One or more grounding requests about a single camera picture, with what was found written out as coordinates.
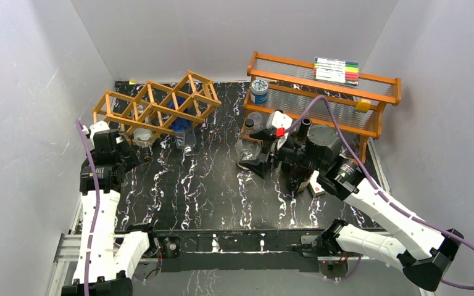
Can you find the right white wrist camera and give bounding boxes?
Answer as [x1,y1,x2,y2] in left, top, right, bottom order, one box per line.
[266,110,293,150]

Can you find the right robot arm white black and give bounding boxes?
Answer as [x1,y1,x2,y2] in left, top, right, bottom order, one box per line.
[240,125,462,291]

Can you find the brown wine bottle gold cap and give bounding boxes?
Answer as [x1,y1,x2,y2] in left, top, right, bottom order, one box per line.
[286,165,314,192]

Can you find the dark wine bottle brown label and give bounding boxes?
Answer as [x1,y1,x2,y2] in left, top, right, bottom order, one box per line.
[269,109,287,164]

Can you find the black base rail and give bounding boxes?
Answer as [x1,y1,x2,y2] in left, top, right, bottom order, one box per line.
[132,228,362,274]

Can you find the orange wooden wine rack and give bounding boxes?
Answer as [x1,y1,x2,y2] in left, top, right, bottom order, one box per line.
[91,70,221,137]

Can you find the clear glass bottle black cap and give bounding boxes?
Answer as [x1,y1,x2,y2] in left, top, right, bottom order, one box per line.
[235,119,262,163]

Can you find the yellow block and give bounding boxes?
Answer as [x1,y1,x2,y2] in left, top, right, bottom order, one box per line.
[355,99,371,113]

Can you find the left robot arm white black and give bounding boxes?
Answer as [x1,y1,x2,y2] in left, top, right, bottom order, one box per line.
[60,129,160,295]

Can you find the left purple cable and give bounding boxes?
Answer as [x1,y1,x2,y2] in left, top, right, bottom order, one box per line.
[75,119,101,296]

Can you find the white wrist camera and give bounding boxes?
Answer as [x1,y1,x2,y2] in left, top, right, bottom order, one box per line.
[81,120,110,147]
[266,110,293,150]

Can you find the small clear plastic cup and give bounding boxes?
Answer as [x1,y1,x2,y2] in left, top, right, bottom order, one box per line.
[246,112,263,129]

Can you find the dark wine bottle cream label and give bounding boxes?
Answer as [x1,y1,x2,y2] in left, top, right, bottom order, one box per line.
[283,117,312,170]

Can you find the marker pen pack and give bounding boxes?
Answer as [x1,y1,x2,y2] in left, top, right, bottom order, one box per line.
[314,57,360,86]

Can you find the blue plastic bottle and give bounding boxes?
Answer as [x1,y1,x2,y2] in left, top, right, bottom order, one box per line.
[171,117,197,156]

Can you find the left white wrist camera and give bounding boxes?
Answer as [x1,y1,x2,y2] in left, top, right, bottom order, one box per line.
[81,120,110,147]

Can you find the clear glass bottle white label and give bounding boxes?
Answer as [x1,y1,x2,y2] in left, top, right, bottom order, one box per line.
[133,128,154,162]

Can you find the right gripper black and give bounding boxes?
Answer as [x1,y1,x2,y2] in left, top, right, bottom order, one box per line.
[238,125,325,179]

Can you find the white small box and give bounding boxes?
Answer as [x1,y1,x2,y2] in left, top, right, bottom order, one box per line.
[308,171,326,197]

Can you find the blue lidded jar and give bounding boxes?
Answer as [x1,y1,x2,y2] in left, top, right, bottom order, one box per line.
[250,79,269,104]

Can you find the orange wooden shelf rack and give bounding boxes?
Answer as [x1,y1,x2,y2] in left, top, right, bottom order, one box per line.
[243,52,402,161]

